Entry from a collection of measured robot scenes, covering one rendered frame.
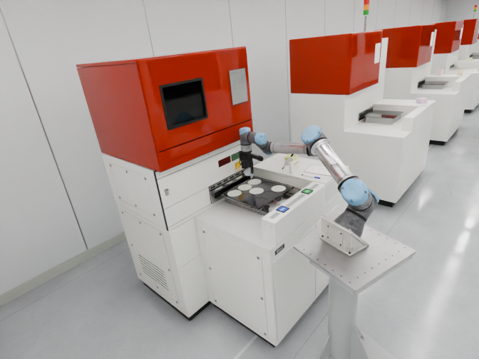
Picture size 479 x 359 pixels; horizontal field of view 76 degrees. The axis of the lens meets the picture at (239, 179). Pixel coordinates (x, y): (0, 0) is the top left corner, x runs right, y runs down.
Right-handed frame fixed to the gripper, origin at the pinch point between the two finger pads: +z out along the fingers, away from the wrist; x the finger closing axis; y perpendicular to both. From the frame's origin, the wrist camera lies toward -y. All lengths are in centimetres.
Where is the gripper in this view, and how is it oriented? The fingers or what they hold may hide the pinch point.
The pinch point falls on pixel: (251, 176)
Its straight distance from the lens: 216.7
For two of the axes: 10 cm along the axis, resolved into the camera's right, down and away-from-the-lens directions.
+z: 1.0, 9.1, 4.0
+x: 2.0, 3.8, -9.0
